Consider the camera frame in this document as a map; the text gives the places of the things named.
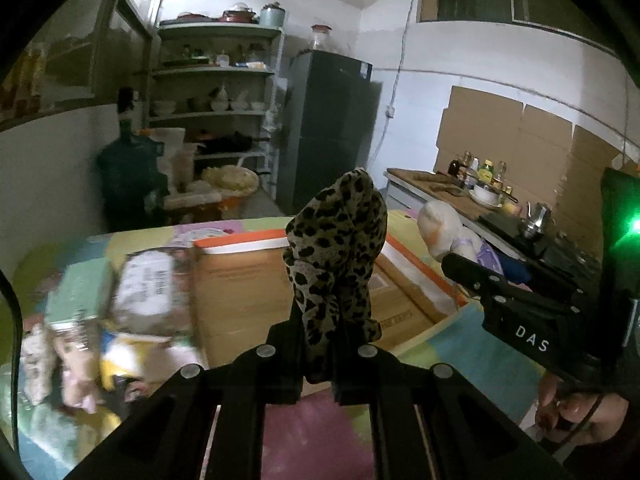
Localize person's right hand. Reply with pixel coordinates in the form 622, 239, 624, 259
535, 372, 629, 445

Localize dark grey refrigerator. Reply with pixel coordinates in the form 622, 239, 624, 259
276, 50, 376, 214

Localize white floral cloth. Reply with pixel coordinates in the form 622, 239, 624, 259
21, 323, 56, 405

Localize dark green water jug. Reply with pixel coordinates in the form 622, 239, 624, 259
96, 86, 168, 232

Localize steel kettle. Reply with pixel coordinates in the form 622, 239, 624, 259
518, 202, 552, 240

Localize floral tissue pack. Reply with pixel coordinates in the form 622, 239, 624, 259
108, 247, 193, 337

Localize kitchen counter with wooden top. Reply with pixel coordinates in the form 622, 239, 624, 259
384, 168, 601, 274

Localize orange rimmed cardboard box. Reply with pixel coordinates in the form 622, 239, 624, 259
193, 230, 465, 367

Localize mint green box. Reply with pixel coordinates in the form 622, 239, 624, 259
44, 258, 114, 332

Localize black cable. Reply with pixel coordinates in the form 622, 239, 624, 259
0, 268, 32, 480

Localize white plush toy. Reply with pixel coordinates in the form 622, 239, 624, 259
416, 200, 503, 275

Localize glass jar on refrigerator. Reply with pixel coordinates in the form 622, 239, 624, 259
310, 24, 333, 52

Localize white bowl on counter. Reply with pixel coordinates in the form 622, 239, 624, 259
469, 182, 501, 208

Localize colourful cartoon play mat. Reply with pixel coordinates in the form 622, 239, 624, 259
13, 228, 542, 479

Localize pink plush pig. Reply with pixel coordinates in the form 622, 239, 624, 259
53, 330, 103, 414

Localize red lidded pot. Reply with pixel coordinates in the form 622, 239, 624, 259
219, 2, 256, 24

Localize leopard print cloth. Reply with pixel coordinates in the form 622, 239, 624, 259
283, 168, 387, 354

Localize white metal shelf rack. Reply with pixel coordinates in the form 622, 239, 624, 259
149, 16, 285, 196

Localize yellow green bottle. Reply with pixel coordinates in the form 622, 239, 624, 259
477, 159, 494, 185

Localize light blue pot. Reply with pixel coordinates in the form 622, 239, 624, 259
259, 1, 286, 28

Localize woven basket with cloths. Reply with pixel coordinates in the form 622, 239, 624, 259
202, 165, 260, 198

